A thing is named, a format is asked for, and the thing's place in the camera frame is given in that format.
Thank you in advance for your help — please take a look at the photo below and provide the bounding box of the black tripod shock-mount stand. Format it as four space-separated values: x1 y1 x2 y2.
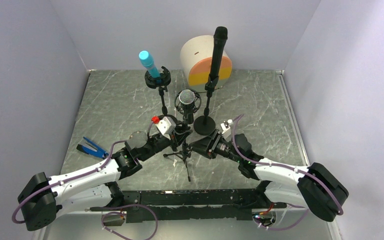
163 89 202 182

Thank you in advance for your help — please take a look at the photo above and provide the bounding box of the silver mesh black microphone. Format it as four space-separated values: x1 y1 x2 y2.
178 89 196 125

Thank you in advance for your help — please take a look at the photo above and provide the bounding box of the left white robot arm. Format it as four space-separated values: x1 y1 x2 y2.
12 127 193 232

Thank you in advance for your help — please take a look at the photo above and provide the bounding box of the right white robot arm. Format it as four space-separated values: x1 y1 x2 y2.
190 130 349 222

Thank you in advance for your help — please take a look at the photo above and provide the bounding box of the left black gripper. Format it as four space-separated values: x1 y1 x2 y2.
139 125 193 162

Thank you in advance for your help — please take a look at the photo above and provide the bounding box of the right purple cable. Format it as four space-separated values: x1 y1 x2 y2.
231 114 345 232

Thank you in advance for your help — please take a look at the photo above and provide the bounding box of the black round-base shock-mount stand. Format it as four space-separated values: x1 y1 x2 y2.
144 66 178 124

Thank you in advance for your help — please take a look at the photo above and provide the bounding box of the tall black microphone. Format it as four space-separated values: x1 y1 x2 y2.
209 26 228 82

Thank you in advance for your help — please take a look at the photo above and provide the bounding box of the cyan blue microphone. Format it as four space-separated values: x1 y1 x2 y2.
138 50 161 84

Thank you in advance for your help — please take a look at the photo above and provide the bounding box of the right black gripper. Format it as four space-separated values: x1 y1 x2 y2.
189 128 242 164

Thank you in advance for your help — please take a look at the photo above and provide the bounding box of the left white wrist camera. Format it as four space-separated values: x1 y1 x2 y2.
151 115 177 140

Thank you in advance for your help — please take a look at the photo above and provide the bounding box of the white orange yellow cylinder container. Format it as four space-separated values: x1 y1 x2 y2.
180 35 214 93

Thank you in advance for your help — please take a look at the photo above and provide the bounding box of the black round-base clip stand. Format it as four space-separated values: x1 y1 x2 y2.
193 73 219 136

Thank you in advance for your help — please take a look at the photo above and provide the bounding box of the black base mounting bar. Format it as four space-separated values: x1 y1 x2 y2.
89 188 287 223

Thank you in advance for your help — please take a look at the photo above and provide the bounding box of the blue black hand tool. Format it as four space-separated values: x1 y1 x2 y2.
76 136 109 159

